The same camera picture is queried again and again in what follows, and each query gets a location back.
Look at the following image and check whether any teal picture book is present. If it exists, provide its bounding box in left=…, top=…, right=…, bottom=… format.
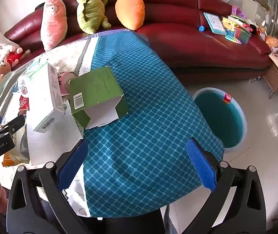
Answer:
left=203, top=12, right=227, bottom=35

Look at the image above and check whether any pile of colourful toys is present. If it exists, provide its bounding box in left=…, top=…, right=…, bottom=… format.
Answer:
left=222, top=6, right=259, bottom=45

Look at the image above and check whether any green cardboard box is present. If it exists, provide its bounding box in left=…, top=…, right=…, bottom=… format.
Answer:
left=66, top=66, right=128, bottom=129

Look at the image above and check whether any orange snack packet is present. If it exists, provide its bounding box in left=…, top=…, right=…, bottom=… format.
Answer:
left=3, top=152, right=30, bottom=167

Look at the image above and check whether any green dinosaur plush toy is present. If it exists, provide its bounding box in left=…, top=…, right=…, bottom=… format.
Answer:
left=77, top=0, right=111, bottom=35

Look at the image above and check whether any orange stuffed toy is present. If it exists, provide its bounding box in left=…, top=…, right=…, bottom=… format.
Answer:
left=266, top=35, right=278, bottom=53

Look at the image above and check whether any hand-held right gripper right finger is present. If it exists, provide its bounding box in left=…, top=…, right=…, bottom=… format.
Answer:
left=175, top=138, right=268, bottom=234

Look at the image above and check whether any teal round plastic bin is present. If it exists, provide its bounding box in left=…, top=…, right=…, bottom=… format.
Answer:
left=192, top=88, right=248, bottom=154

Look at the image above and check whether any dark red leather sofa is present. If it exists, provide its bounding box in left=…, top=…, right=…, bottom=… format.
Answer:
left=4, top=0, right=273, bottom=78

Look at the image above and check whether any red snack packet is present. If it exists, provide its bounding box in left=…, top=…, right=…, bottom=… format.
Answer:
left=19, top=95, right=30, bottom=114

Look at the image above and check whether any orange carrot bunny plush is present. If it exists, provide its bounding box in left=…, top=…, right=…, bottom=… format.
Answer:
left=115, top=0, right=145, bottom=31

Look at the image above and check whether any pink printed card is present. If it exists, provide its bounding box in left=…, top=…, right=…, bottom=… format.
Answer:
left=57, top=73, right=70, bottom=96

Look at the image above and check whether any blue and beige patterned blanket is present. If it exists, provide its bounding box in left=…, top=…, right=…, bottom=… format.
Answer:
left=0, top=29, right=224, bottom=218

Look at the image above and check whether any pink radish plush toy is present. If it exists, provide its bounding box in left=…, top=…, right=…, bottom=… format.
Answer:
left=40, top=0, right=68, bottom=52

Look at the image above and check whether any wooden side cabinet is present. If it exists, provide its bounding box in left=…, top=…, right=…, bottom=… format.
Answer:
left=262, top=54, right=278, bottom=99

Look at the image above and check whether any white cardboard box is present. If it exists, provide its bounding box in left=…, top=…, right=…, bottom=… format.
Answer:
left=27, top=63, right=66, bottom=133

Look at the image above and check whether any brown teddy bear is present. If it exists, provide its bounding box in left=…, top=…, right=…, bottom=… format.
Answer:
left=0, top=58, right=13, bottom=78

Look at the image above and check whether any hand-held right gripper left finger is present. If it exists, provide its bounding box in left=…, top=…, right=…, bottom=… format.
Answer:
left=6, top=139, right=98, bottom=234

